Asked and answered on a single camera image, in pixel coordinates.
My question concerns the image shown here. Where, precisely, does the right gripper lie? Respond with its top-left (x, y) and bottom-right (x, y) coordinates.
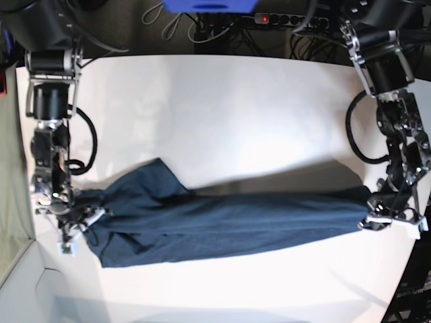
top-left (32, 189), bottom-right (103, 242)

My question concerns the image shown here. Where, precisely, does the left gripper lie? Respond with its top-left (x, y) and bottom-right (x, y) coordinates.
top-left (358, 183), bottom-right (425, 231)

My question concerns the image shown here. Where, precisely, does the dark blue t-shirt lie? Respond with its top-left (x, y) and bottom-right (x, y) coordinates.
top-left (77, 159), bottom-right (371, 268)

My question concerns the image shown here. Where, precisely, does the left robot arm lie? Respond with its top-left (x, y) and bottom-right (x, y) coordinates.
top-left (339, 1), bottom-right (430, 239)

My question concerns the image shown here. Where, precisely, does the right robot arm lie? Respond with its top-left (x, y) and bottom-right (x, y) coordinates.
top-left (1, 1), bottom-right (126, 254)

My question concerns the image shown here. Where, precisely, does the green cloth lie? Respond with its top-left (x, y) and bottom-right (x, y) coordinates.
top-left (1, 67), bottom-right (34, 277)

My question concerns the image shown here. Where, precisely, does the light grey storage bin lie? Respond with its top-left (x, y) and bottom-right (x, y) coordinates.
top-left (1, 241), bottom-right (110, 322)

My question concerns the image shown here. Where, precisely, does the red box at edge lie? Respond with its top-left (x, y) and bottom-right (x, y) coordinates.
top-left (0, 71), bottom-right (7, 97)

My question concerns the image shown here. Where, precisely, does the black power strip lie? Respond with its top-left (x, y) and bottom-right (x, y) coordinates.
top-left (253, 13), bottom-right (329, 30)

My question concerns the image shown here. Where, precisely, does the blue plastic box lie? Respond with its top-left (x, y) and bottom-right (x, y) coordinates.
top-left (162, 0), bottom-right (258, 13)

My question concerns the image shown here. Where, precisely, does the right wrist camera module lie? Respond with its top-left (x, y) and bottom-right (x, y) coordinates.
top-left (58, 232), bottom-right (82, 256)

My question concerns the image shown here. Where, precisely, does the grey looped cable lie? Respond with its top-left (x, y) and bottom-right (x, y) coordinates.
top-left (141, 0), bottom-right (185, 40)

